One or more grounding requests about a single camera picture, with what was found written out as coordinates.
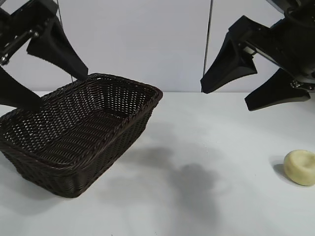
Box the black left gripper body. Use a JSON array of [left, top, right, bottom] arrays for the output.
[[0, 0, 59, 66]]

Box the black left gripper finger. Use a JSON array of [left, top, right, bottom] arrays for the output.
[[0, 66, 41, 110], [26, 17, 89, 81]]

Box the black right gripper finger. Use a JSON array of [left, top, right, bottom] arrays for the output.
[[245, 68, 311, 112], [200, 36, 258, 94]]

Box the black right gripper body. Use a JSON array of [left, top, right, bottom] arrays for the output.
[[228, 4, 315, 90]]

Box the dark brown wicker basket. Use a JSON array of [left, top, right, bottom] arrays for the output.
[[0, 72, 163, 199]]

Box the pale yellow egg yolk pastry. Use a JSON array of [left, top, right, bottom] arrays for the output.
[[283, 149, 315, 186]]

